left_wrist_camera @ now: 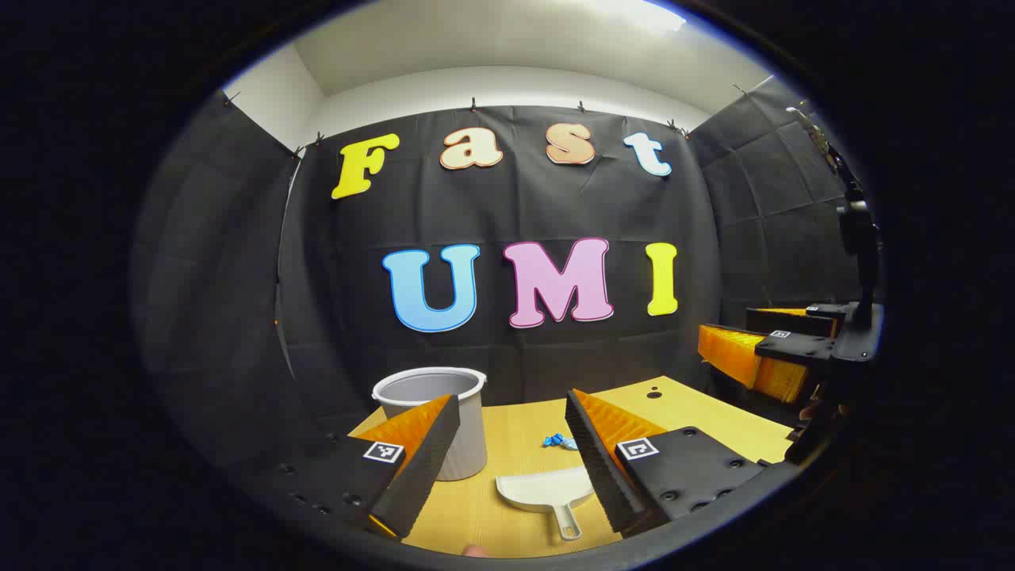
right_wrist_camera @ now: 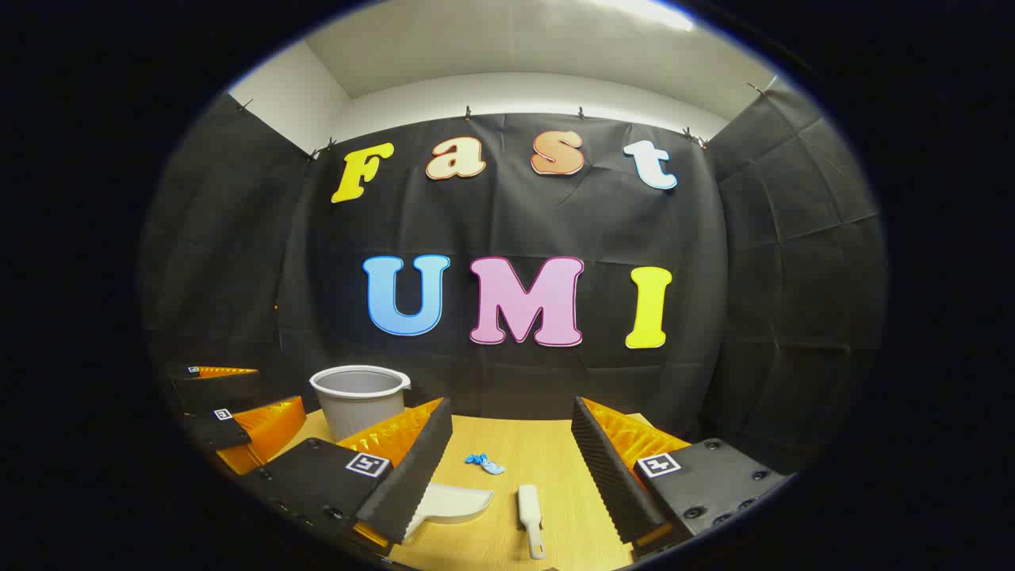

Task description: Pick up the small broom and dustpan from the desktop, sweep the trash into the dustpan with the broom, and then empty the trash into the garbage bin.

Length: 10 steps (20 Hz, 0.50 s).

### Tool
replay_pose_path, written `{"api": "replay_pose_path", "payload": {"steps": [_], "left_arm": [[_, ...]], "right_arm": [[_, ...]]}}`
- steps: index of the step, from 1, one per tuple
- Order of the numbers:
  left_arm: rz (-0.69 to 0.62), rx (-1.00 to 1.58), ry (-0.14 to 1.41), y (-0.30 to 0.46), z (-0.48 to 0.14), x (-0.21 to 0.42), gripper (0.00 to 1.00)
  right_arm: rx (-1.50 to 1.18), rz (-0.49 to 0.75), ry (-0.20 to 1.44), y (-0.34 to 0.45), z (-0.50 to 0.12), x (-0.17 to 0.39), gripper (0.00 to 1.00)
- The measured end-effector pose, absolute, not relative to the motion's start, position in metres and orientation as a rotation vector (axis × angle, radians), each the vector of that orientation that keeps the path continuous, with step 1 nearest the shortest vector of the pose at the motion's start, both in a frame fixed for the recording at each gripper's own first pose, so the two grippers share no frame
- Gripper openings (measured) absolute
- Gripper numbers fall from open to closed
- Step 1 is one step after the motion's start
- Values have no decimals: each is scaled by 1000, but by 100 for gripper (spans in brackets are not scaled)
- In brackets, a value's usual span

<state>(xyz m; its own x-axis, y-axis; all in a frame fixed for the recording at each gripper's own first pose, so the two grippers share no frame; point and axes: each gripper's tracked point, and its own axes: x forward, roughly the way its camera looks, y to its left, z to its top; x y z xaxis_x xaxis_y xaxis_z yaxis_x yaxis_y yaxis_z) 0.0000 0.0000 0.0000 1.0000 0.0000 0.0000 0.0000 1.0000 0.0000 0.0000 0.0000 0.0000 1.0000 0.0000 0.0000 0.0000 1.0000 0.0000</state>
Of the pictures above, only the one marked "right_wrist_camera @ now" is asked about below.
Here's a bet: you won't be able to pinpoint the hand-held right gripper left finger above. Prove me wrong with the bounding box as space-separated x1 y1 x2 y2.
240 397 454 558

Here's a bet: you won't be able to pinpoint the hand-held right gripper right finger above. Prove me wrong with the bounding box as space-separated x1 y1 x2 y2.
571 395 787 560

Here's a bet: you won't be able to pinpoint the grey plastic dustpan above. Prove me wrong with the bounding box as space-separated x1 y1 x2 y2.
403 483 495 542

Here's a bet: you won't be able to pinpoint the small grey broom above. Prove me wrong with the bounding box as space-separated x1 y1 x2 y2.
517 485 549 561

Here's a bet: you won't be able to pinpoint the grey plastic garbage bin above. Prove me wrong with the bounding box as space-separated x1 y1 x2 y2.
309 365 412 443

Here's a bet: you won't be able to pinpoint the wooden desktop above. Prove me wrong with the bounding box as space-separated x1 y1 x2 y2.
270 408 675 571

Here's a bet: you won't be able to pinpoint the black backdrop cloth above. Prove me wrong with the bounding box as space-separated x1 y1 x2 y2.
139 75 889 477

